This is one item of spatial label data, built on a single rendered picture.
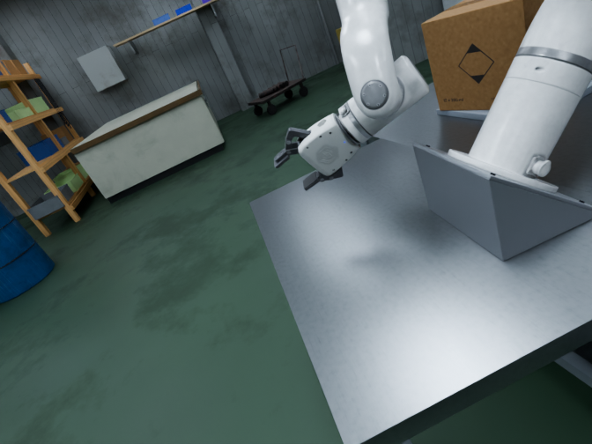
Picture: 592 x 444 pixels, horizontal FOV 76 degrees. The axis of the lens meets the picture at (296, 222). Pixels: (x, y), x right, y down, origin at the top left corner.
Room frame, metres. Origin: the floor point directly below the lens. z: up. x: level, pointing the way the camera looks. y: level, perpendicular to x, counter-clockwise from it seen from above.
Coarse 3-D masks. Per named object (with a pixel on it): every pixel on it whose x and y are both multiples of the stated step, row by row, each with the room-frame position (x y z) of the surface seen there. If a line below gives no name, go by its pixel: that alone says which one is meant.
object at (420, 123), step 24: (432, 96) 1.39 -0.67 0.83; (408, 120) 1.26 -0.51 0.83; (432, 120) 1.16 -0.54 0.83; (456, 120) 1.08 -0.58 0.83; (480, 120) 1.00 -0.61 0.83; (576, 120) 0.77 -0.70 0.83; (408, 144) 1.06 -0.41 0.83; (432, 144) 0.99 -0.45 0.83; (456, 144) 0.92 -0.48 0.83; (576, 144) 0.68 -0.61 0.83; (552, 168) 0.64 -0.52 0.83; (576, 168) 0.61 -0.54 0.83
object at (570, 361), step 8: (360, 144) 1.45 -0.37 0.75; (584, 344) 0.66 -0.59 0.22; (576, 352) 0.65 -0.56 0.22; (584, 352) 0.64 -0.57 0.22; (560, 360) 0.66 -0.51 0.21; (568, 360) 0.64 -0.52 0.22; (576, 360) 0.63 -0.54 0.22; (584, 360) 0.62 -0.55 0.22; (568, 368) 0.64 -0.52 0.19; (576, 368) 0.61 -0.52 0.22; (584, 368) 0.61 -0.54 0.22; (576, 376) 0.62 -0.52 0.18; (584, 376) 0.59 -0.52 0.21
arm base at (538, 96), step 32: (512, 64) 0.61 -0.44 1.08; (544, 64) 0.55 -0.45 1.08; (512, 96) 0.57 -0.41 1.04; (544, 96) 0.54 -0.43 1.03; (576, 96) 0.53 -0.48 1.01; (512, 128) 0.55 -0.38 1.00; (544, 128) 0.53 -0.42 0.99; (480, 160) 0.57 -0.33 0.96; (512, 160) 0.53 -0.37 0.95; (544, 160) 0.52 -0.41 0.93
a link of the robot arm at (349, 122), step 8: (344, 104) 0.74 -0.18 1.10; (344, 112) 0.71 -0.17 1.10; (344, 120) 0.71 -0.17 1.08; (352, 120) 0.70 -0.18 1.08; (344, 128) 0.71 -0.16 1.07; (352, 128) 0.70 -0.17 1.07; (360, 128) 0.69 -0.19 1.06; (352, 136) 0.71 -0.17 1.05; (360, 136) 0.70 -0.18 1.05; (368, 136) 0.70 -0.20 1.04
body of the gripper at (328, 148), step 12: (324, 120) 0.75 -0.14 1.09; (336, 120) 0.73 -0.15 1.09; (312, 132) 0.74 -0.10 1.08; (324, 132) 0.72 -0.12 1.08; (336, 132) 0.72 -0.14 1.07; (300, 144) 0.74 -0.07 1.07; (312, 144) 0.73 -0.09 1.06; (324, 144) 0.73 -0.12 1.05; (336, 144) 0.72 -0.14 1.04; (348, 144) 0.72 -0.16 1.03; (312, 156) 0.74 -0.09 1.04; (324, 156) 0.74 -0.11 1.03; (336, 156) 0.73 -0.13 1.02; (348, 156) 0.73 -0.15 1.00; (324, 168) 0.75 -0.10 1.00; (336, 168) 0.75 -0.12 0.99
